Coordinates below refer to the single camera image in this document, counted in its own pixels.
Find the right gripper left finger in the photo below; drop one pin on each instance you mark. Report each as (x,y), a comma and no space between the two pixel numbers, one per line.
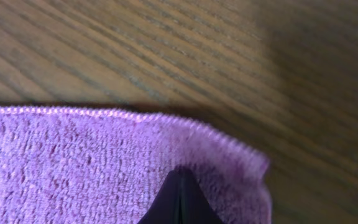
(165,209)

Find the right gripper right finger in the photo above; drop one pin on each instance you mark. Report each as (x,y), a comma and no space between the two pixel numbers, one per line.
(194,208)

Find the purple microfiber cloth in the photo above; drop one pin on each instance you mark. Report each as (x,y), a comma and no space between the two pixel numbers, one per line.
(78,165)

